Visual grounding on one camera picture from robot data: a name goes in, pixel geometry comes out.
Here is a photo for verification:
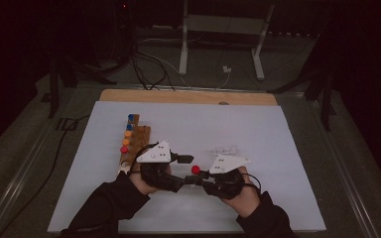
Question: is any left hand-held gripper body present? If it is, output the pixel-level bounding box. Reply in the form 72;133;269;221
136;141;185;193

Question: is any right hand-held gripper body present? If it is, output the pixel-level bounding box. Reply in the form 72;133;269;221
201;155;251;200

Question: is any clear plastic tube rack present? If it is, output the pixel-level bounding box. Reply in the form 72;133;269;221
210;144;240;157

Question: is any wooden test tube rack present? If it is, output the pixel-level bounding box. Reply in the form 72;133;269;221
117;113;152;175

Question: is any person's left hand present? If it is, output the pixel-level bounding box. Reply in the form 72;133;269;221
128;169;163;196

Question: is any person's right hand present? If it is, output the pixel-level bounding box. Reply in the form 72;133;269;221
222;166;262;218

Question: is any white table mat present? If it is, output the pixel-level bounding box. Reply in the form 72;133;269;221
47;100;327;233

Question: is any black stand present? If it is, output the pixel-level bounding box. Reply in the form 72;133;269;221
47;54;117;119
267;43;337;132

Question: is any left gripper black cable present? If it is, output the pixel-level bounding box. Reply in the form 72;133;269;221
128;142;160;176

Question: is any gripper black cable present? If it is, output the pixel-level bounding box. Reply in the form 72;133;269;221
242;173;262;194
128;142;160;176

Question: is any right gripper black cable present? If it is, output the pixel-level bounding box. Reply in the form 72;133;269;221
242;173;262;194

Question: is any white floor cable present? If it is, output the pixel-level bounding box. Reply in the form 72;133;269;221
138;49;231;90

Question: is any black floor cable bundle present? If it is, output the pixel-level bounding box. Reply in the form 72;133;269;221
129;49;177;91

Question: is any long black floor cable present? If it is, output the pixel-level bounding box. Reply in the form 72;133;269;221
0;114;92;237

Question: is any white metal stand frame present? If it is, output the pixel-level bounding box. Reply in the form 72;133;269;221
178;0;276;81

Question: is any metal floor rail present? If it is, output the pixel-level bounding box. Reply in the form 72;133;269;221
309;98;381;238
0;123;59;238

